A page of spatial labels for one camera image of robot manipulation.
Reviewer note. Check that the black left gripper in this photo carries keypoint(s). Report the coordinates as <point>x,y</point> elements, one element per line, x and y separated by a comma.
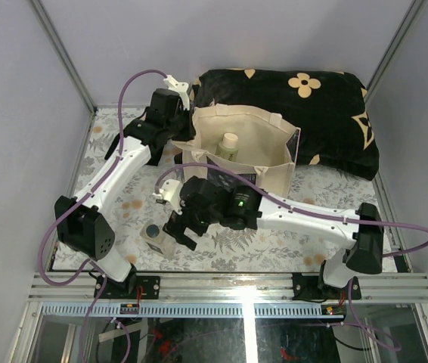
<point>188,131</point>

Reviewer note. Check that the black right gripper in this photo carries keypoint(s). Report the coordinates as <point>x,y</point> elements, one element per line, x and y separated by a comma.
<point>176,224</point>

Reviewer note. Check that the clear beige bottle black cap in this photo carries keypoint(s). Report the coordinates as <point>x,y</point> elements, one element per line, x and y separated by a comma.
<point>158,240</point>

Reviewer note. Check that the green bottle cream cap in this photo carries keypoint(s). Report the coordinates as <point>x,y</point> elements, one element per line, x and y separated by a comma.
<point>227,148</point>

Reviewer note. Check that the beige canvas tote bag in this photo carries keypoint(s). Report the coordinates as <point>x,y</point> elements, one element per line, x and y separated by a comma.
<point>267,145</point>

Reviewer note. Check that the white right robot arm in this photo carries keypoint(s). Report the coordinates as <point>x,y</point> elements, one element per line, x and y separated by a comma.
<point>198,203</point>

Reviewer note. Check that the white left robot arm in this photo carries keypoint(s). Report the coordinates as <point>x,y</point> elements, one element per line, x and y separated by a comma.
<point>82,219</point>

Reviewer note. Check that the floral table cloth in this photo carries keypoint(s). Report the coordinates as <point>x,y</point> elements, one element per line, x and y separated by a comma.
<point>222,249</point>

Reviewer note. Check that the black floral plush pillow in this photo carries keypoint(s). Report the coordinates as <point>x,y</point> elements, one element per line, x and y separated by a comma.
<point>328,107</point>

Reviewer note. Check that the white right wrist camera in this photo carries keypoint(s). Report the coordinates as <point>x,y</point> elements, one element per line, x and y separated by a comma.
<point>169,192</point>

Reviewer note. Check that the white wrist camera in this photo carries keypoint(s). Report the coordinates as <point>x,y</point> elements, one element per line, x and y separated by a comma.
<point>181,88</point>
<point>169,192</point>

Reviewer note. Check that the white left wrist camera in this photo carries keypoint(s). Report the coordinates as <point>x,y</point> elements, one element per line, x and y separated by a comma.
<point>181,88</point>

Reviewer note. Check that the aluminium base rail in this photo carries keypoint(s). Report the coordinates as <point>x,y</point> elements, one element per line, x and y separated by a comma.
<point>191,295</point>

